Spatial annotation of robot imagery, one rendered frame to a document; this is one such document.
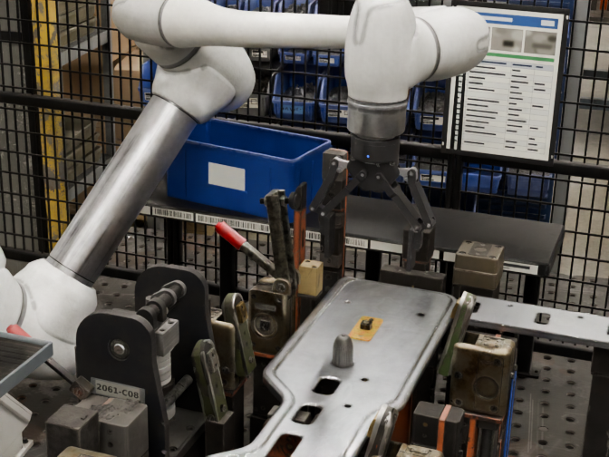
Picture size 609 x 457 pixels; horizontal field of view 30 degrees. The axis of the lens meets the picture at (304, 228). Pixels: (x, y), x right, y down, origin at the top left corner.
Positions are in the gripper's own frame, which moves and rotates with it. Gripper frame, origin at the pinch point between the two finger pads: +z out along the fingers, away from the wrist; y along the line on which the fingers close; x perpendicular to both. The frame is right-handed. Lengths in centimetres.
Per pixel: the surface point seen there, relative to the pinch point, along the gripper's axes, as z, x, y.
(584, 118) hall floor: 114, -523, 14
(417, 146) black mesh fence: -2, -55, 6
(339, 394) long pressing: 13.1, 22.2, -2.6
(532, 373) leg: 43, -51, -22
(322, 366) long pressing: 13.1, 15.0, 2.5
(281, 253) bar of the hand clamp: 1.4, 1.8, 14.4
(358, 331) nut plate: 12.9, 1.8, 0.7
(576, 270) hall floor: 114, -282, -11
